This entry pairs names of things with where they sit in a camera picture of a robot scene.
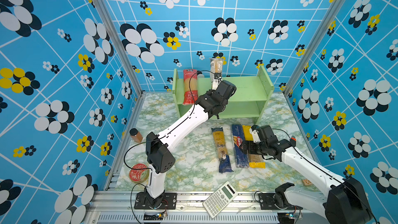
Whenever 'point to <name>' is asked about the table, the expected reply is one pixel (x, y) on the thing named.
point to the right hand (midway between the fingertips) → (247, 147)
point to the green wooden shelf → (252, 98)
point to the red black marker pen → (293, 140)
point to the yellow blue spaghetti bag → (224, 163)
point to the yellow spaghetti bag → (255, 159)
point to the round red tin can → (139, 176)
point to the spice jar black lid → (133, 131)
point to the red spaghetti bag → (190, 86)
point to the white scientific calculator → (218, 201)
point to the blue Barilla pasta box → (241, 155)
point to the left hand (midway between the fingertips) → (219, 91)
